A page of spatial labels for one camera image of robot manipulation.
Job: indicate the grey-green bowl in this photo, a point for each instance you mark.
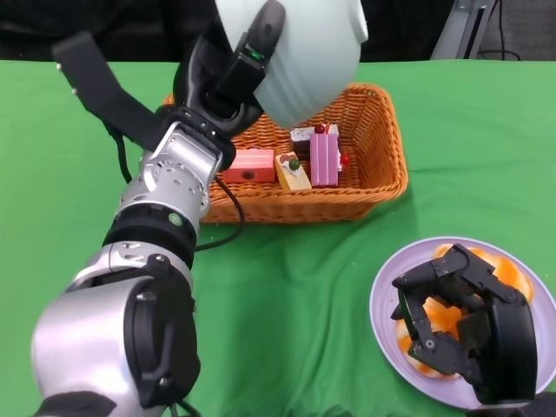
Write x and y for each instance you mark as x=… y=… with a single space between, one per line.
x=313 y=56

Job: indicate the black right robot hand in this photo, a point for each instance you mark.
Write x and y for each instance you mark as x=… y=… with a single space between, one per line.
x=512 y=347

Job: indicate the orange wicker basket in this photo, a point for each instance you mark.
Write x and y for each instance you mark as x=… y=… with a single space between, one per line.
x=373 y=130

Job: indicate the lavender plate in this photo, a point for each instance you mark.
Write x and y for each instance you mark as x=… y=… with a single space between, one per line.
x=386 y=304

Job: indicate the green tablecloth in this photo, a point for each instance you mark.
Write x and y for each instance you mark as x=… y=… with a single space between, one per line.
x=478 y=152

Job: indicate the chocolate layered cake slice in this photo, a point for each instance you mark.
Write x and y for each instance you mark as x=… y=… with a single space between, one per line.
x=299 y=139

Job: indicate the white metal frame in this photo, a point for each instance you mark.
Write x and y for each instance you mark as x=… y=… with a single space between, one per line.
x=454 y=37

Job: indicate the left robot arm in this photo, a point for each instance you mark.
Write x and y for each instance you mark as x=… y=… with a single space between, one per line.
x=87 y=339

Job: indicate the fruit-topped cream cake slice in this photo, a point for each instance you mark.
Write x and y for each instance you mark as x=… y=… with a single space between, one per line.
x=295 y=176

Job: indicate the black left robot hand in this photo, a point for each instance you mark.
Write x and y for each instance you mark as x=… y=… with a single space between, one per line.
x=208 y=74

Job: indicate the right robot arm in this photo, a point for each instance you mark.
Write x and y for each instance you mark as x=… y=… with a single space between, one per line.
x=521 y=408

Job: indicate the magenta striped cake slice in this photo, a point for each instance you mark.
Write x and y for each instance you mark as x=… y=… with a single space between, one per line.
x=323 y=160

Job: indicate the black backdrop curtain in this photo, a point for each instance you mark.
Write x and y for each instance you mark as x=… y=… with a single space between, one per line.
x=130 y=26

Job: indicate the salmon pink cake slice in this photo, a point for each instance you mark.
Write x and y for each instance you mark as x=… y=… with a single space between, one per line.
x=252 y=167

